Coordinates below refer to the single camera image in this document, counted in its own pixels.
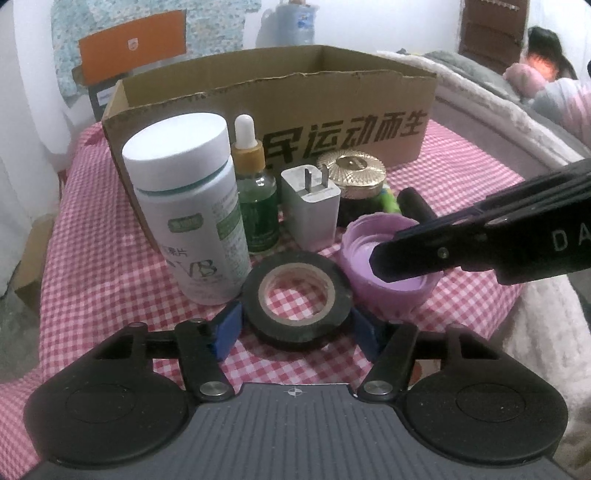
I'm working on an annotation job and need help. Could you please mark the blue water jug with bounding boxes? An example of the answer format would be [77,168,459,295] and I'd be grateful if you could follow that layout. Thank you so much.
[262,0,320,46]

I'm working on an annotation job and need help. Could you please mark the white fleece blanket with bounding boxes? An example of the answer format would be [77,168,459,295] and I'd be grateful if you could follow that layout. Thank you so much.
[376,50,591,418]

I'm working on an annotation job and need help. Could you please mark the black cylindrical object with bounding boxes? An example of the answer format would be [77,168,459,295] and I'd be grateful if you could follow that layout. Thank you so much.
[399,187,433,223]

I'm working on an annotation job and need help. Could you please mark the mauve bedsheet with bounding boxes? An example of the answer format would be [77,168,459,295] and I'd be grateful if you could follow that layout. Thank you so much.
[429,95,580,185]

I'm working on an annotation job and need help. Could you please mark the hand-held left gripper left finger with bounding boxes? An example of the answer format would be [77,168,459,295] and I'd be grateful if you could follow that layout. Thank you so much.
[93,301,244,403]

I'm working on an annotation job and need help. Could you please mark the black tape roll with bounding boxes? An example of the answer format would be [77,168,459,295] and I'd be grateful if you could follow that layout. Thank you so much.
[242,253,354,352]

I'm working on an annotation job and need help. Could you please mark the flat cardboard piece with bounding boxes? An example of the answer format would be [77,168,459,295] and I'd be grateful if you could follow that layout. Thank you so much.
[13,215,60,315]

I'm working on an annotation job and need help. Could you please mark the gold lidded jar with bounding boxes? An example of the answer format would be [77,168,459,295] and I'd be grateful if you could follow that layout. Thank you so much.
[316,150,387,228]

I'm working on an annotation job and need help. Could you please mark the white pill bottle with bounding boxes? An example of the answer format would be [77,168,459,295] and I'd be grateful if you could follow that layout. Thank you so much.
[121,113,253,305]

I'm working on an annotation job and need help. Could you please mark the brown cardboard box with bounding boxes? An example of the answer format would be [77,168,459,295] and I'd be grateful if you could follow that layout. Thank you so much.
[102,45,438,250]

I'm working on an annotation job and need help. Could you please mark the brown wooden door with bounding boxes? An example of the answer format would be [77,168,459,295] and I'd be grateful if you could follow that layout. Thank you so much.
[458,0,530,75]

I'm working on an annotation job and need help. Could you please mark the green dropper bottle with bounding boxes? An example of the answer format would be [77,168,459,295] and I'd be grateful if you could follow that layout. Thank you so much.
[232,114,280,254]

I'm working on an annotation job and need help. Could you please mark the pink checkered tablecloth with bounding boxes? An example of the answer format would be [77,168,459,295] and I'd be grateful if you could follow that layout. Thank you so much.
[0,113,528,407]

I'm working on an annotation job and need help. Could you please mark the grey blanket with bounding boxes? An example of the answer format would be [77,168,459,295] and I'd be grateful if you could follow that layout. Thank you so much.
[422,48,525,103]

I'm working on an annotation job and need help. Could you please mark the orange printed carton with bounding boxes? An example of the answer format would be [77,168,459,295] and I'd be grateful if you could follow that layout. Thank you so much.
[71,9,188,117]

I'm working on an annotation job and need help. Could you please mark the white charger plug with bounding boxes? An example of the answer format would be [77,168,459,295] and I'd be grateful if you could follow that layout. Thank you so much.
[281,166,341,253]

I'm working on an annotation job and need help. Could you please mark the purple plastic lid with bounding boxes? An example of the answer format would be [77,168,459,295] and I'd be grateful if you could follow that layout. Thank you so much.
[341,213,446,321]

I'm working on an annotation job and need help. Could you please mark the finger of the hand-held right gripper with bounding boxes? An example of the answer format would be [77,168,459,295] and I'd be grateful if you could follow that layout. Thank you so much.
[370,217,500,283]
[392,159,591,240]

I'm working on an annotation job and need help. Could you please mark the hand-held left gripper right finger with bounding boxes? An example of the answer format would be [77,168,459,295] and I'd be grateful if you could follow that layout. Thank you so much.
[351,307,502,404]

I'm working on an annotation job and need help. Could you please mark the floral wall cloth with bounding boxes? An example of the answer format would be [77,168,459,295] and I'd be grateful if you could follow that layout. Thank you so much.
[50,0,262,100]

